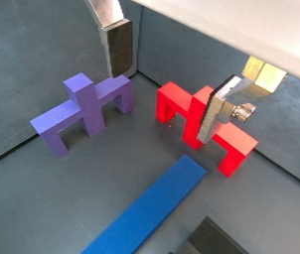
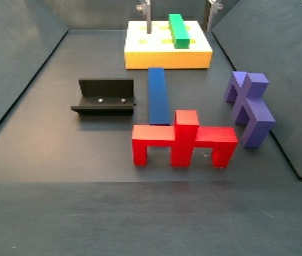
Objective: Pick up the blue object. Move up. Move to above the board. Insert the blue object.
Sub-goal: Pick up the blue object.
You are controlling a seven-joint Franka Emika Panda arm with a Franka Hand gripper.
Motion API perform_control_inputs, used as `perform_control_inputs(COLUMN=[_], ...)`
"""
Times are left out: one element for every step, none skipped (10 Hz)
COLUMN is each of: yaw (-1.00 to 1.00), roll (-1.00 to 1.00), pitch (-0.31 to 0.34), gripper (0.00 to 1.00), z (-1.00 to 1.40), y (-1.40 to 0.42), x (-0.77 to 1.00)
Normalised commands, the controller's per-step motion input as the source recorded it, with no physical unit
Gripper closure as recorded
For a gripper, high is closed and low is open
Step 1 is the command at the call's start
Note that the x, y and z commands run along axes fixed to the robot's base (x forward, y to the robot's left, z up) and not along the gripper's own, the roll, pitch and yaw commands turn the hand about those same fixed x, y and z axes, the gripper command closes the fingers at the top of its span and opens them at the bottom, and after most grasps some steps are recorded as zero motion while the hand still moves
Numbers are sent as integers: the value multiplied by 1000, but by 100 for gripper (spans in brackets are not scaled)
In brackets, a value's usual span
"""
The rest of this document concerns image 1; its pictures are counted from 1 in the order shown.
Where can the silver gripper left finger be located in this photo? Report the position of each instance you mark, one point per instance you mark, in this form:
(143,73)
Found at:
(116,32)

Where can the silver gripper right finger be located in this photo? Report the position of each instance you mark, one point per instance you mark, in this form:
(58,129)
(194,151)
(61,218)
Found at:
(230,100)

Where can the blue long bar block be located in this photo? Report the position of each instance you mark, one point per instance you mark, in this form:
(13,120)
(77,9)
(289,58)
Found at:
(143,217)

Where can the red H-shaped block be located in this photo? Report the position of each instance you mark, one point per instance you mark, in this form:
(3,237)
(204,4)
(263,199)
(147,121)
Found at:
(176,100)

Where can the purple H-shaped block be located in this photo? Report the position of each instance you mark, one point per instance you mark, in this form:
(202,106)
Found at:
(82,108)

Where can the black block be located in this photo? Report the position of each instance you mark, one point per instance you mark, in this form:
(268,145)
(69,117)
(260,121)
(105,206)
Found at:
(211,240)

